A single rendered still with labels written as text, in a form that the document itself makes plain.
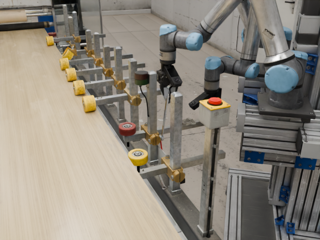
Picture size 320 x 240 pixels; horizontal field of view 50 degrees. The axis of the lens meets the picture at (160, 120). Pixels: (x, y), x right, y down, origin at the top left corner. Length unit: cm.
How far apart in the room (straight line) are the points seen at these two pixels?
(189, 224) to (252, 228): 81
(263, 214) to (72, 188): 133
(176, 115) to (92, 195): 42
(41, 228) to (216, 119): 61
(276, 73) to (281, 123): 30
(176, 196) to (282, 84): 62
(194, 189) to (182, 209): 127
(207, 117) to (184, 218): 50
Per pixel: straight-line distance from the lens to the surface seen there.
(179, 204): 145
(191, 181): 277
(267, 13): 134
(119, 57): 195
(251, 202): 230
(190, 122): 171
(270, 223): 218
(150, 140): 158
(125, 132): 157
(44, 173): 134
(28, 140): 158
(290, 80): 135
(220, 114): 103
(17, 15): 391
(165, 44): 153
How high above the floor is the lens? 163
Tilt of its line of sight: 26 degrees down
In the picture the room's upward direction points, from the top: straight up
